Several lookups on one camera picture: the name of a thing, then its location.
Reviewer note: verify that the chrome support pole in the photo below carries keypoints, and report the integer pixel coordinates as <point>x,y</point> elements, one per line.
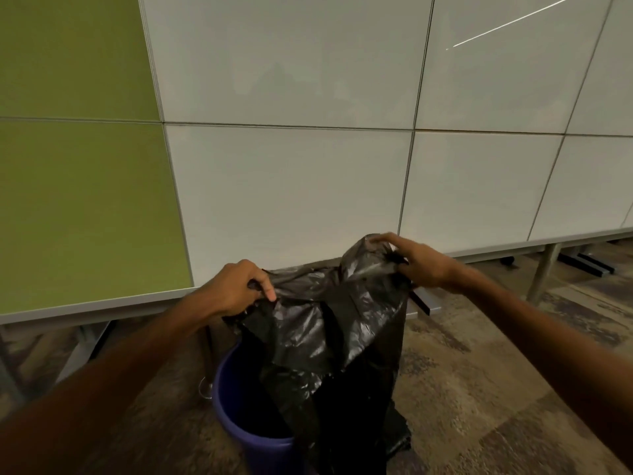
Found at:
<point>544,272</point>
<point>207,351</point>

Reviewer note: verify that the blue plastic bucket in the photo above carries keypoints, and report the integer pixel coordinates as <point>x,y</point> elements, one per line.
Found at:
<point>247,455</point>

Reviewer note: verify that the slanted grey metal leg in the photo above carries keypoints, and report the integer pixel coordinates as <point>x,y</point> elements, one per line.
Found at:
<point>10,375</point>

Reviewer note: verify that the person's right forearm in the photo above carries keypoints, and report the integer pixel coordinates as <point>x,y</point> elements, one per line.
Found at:
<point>544,336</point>

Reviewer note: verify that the green partition panel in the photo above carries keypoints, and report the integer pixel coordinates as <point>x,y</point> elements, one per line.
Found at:
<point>74,54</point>
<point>84,217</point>

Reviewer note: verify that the black chair caster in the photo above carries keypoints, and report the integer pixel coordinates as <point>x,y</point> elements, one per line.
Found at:
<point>507,260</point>

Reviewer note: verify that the person's left forearm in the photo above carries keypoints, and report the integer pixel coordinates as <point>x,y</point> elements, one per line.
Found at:
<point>99,380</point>

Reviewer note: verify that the person's right hand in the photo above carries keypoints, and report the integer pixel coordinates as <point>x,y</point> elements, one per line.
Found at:
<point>428,269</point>

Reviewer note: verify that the person's left hand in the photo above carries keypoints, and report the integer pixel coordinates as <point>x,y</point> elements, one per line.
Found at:
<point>232,291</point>

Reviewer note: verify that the grey metal partition foot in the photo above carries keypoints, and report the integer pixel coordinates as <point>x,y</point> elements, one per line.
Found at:
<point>588,264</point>
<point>426,301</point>
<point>81,351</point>

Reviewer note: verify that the white partition panel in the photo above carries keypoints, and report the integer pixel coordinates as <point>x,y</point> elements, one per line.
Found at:
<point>287,59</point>
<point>583,187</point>
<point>475,192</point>
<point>509,79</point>
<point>287,202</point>
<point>608,84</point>

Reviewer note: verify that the grey partition base rail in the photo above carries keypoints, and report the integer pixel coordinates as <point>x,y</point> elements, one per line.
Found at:
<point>74,309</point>

